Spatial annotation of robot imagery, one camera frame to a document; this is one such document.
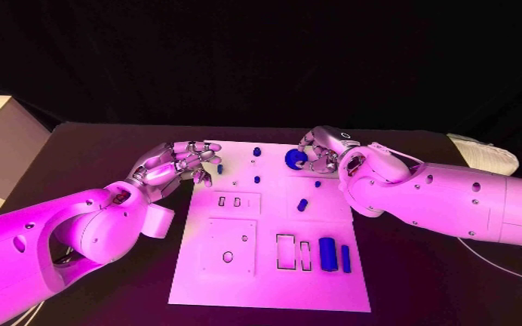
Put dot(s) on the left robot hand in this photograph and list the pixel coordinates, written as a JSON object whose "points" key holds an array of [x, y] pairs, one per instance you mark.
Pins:
{"points": [[171, 162]]}

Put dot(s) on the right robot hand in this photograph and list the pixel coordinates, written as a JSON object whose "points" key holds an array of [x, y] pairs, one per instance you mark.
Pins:
{"points": [[327, 145]]}

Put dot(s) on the blue gear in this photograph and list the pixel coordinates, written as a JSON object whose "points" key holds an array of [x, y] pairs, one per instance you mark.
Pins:
{"points": [[295, 158]]}

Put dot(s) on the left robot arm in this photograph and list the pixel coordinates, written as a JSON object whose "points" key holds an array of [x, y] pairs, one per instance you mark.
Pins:
{"points": [[82, 235]]}

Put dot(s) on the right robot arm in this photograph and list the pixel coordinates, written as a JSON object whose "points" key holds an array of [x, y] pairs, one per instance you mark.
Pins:
{"points": [[441, 198]]}

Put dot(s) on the white task board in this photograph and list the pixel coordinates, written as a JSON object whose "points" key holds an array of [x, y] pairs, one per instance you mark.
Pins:
{"points": [[269, 232]]}

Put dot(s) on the blue plug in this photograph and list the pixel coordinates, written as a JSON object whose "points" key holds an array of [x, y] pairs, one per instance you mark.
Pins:
{"points": [[302, 205]]}

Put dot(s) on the beige box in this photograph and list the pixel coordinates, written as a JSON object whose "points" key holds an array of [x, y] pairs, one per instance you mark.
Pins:
{"points": [[18, 145]]}

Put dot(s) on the thick blue cylinder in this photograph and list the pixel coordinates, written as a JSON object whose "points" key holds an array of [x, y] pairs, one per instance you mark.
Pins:
{"points": [[328, 254]]}

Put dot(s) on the white ribbed cloth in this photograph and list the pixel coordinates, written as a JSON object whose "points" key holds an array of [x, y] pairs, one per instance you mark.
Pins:
{"points": [[484, 154]]}

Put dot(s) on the thin blue cylinder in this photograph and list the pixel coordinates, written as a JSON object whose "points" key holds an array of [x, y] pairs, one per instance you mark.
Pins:
{"points": [[345, 258]]}

